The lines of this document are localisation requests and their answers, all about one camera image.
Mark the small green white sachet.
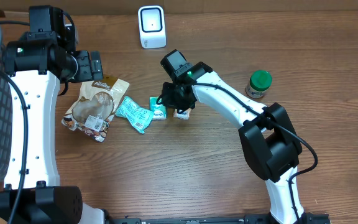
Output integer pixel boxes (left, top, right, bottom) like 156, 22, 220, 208
149, 96, 167, 120

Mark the small orange sachet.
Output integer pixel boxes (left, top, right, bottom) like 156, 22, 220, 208
173, 108, 191, 120

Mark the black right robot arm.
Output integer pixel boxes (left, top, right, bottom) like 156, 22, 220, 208
157, 50, 305, 223

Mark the white barcode scanner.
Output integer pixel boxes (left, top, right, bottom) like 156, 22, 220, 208
138, 5, 167, 49

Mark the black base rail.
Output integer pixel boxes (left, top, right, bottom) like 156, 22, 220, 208
106, 213, 331, 224

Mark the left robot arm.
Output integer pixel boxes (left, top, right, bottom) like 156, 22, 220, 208
0, 6, 110, 223

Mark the green lid seasoning jar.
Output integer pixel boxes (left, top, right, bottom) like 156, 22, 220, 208
246, 70, 272, 99

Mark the teal snack packet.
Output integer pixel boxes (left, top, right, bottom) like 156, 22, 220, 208
115, 96, 153, 134

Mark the brown cookie bag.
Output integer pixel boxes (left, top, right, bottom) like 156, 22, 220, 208
62, 77, 130, 142

